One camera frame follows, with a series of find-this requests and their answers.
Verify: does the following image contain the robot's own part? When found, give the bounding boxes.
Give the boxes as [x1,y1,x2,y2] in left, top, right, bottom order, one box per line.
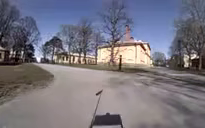
[89,89,124,128]

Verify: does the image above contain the grey asphalt road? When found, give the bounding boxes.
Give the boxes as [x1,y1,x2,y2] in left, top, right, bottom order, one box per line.
[0,63,205,128]

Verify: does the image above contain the dry brown grass patch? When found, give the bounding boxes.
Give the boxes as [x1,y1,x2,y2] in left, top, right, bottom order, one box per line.
[0,62,55,108]

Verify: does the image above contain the long low yellow building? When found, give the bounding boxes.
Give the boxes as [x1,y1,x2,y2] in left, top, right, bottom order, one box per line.
[54,52,98,65]

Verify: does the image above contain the yellow building with chimney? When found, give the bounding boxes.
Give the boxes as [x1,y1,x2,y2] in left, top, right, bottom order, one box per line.
[97,24,153,66]

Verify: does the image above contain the building behind bare trees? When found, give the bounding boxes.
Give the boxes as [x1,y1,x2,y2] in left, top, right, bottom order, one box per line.
[0,46,24,63]

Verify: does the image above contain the large bare trees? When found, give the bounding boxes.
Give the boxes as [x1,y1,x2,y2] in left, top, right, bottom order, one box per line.
[0,0,42,64]

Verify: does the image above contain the grass strip before buildings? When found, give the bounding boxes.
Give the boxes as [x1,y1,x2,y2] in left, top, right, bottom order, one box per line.
[56,62,151,74]

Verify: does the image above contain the dark post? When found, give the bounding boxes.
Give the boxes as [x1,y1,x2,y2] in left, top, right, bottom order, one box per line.
[118,54,123,72]

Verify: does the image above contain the row of bare trees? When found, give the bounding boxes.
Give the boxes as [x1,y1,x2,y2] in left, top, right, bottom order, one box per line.
[40,0,135,66]

